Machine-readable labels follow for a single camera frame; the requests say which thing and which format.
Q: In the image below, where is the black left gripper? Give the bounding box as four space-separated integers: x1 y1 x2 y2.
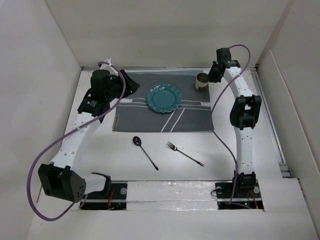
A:
105 70 139 102

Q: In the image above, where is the white and brown cup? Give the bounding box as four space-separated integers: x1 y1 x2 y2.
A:
195 72 209 91

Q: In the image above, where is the teal ceramic plate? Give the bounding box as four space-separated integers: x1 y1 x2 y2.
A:
146 84 182 113

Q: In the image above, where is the grey striped cloth placemat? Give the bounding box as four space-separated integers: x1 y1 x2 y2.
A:
112 70 211 133

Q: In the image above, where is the dark metal spoon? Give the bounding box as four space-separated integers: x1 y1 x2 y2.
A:
132 136 159 171

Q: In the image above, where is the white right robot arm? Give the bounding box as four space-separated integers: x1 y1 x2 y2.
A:
208 47 262 202

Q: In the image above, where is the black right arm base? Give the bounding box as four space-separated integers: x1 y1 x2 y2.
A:
210 181 264 210

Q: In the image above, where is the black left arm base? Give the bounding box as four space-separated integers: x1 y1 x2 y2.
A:
79 181 128 211

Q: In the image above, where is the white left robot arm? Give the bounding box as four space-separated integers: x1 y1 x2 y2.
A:
38 58 140 203

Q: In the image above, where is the dark metal fork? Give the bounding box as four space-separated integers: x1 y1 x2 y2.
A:
166 141 205 167

